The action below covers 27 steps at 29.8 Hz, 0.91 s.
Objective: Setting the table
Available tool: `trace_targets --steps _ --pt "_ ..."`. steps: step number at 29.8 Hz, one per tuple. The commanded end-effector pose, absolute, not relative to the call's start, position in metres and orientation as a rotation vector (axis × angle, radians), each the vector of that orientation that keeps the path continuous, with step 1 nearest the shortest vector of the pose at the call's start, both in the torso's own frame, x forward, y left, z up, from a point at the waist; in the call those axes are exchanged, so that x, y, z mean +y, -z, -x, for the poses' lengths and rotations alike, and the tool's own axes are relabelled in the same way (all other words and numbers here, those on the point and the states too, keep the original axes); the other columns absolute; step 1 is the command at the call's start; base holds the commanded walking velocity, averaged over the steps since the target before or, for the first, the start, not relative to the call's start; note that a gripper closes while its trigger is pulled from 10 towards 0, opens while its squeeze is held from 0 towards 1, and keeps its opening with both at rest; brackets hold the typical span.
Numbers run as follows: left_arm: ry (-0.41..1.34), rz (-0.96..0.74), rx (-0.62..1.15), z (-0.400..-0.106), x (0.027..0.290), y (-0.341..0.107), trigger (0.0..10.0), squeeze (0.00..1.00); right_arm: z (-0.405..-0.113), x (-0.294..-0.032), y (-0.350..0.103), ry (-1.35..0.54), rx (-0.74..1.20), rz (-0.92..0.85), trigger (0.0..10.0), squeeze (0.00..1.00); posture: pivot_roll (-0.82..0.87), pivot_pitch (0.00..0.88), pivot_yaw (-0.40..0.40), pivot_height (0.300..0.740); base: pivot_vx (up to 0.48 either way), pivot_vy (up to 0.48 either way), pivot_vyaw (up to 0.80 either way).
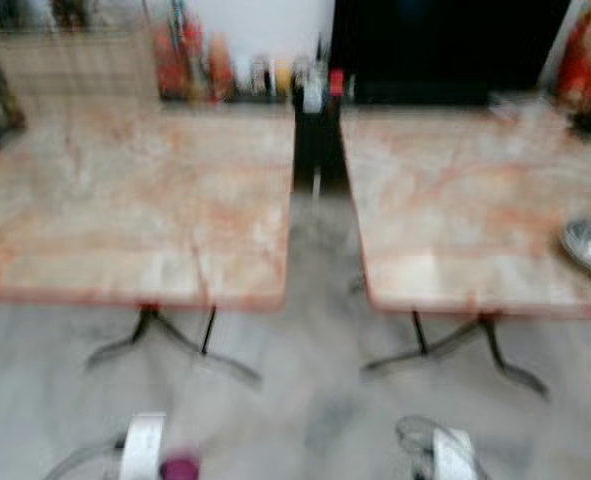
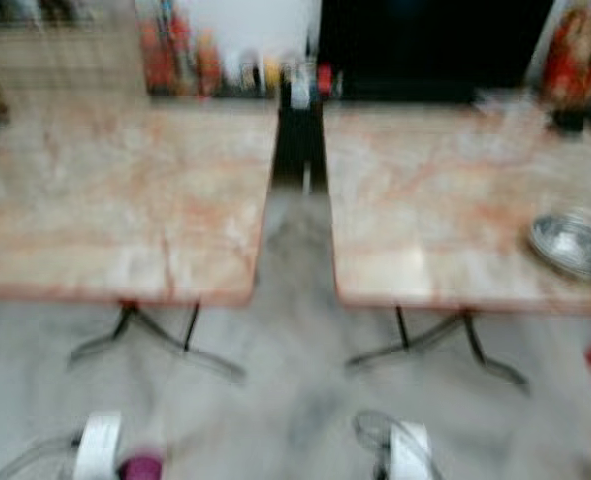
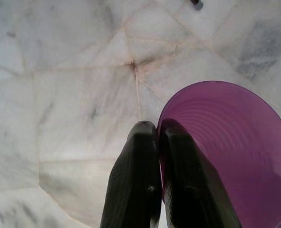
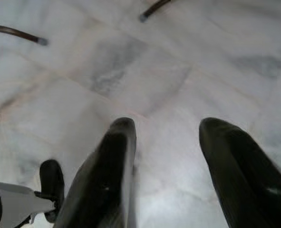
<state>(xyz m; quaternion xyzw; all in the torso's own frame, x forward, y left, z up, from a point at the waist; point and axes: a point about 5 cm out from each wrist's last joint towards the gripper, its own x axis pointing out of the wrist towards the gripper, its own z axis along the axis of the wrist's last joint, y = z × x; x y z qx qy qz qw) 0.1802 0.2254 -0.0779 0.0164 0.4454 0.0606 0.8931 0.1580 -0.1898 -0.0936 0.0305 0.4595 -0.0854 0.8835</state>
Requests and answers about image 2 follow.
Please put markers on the orange sauce bottle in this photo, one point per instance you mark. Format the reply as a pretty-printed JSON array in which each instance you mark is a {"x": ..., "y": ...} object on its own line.
[{"x": 208, "y": 65}]

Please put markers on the metal table base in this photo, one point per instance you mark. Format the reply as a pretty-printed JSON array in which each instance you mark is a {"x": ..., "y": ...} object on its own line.
[
  {"x": 132, "y": 320},
  {"x": 472, "y": 335}
]

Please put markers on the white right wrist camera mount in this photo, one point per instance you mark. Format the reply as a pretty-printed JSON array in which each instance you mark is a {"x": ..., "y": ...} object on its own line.
[{"x": 412, "y": 455}]

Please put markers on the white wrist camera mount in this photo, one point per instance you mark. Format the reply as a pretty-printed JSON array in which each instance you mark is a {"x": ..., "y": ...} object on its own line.
[
  {"x": 412, "y": 455},
  {"x": 98, "y": 447}
]

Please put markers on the woven wooden crate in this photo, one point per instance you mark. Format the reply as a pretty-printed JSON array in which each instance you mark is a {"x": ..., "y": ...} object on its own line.
[{"x": 65, "y": 60}]

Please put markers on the small red box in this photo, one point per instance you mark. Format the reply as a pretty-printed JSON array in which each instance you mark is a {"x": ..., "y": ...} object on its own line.
[{"x": 324, "y": 79}]

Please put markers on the pink marble table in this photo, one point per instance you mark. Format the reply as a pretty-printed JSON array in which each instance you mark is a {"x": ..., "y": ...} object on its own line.
[
  {"x": 125, "y": 200},
  {"x": 455, "y": 200}
]

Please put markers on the yellow jar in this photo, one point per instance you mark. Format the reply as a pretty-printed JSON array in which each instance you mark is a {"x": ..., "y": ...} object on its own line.
[{"x": 271, "y": 73}]

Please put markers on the black screen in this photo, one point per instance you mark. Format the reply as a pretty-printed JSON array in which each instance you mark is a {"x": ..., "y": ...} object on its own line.
[{"x": 435, "y": 45}]

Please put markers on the red decorative figure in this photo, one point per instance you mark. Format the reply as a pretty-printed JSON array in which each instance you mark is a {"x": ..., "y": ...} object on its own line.
[{"x": 578, "y": 55}]

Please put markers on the purple cup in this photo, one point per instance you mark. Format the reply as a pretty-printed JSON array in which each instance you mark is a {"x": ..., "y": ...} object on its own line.
[{"x": 141, "y": 468}]

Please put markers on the clear drinking glass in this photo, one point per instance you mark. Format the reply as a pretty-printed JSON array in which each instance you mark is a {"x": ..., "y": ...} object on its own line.
[{"x": 372, "y": 430}]

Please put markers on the white cup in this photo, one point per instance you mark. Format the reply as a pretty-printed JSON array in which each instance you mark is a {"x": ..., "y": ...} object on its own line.
[{"x": 300, "y": 92}]

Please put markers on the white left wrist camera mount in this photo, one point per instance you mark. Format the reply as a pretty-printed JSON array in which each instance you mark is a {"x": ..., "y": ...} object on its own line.
[{"x": 98, "y": 447}]

